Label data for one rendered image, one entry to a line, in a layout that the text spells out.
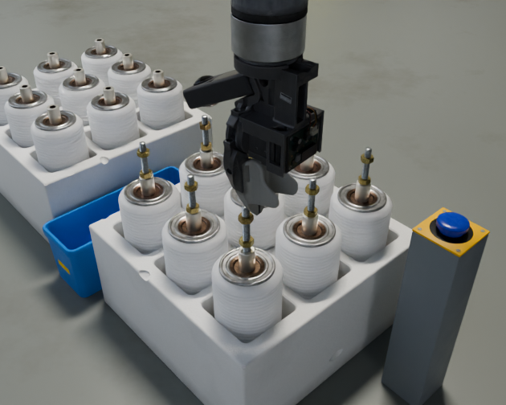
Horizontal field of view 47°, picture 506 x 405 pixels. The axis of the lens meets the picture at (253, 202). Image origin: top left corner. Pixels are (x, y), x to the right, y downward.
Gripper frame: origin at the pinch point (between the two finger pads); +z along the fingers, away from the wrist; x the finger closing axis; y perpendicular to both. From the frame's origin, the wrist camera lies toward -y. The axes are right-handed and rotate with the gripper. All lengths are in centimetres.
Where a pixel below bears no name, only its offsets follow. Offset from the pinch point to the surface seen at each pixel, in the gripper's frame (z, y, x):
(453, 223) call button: 2.3, 19.9, 15.1
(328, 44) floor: 35, -72, 125
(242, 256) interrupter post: 7.5, 0.0, -2.2
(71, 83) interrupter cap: 10, -65, 17
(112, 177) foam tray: 22, -46, 10
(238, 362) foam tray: 17.3, 5.5, -9.4
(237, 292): 10.5, 1.8, -5.2
